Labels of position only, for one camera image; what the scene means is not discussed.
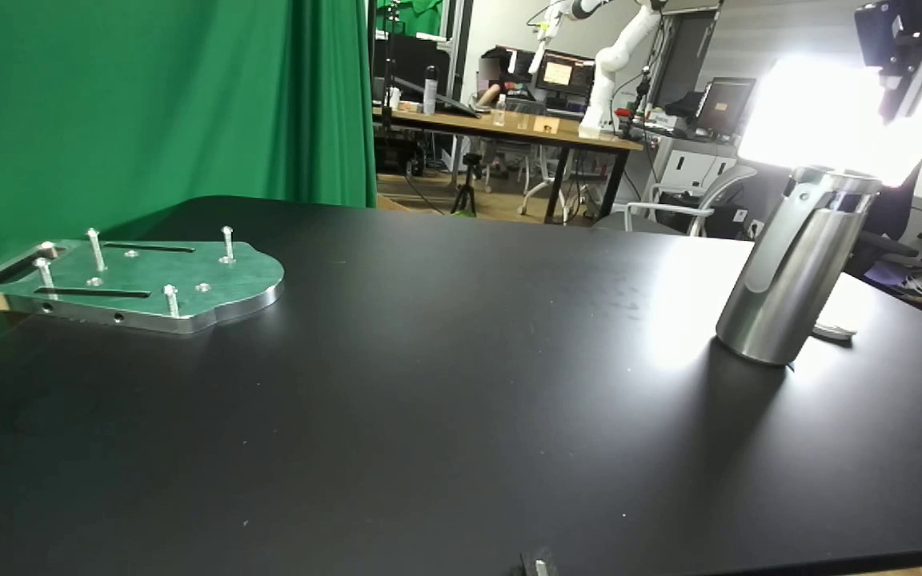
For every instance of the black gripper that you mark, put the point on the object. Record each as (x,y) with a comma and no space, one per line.
(911,25)

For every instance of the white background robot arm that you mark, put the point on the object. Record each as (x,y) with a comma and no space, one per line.
(615,76)

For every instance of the white round flask lid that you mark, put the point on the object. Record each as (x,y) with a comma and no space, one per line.
(834,335)

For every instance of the bright softbox light panel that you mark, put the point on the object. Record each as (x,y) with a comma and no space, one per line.
(824,114)

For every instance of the black computer monitor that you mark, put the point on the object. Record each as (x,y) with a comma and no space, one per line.
(724,104)

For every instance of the grey mesh office chair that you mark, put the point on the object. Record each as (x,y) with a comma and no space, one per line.
(687,210)

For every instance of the long wooden desk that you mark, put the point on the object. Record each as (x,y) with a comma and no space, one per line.
(526,127)

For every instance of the seated person at desk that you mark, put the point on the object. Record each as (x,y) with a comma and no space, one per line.
(498,76)

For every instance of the small black tripod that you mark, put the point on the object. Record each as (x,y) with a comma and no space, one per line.
(465,186)

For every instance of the table edge screw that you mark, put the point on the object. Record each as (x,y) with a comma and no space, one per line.
(540,565)

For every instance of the silver plate bolt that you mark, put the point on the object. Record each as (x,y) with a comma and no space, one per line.
(228,244)
(99,250)
(45,274)
(172,301)

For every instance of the large green backdrop curtain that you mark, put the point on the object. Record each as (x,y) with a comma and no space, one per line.
(144,106)

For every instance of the metal mounting plate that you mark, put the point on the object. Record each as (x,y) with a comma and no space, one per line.
(153,280)

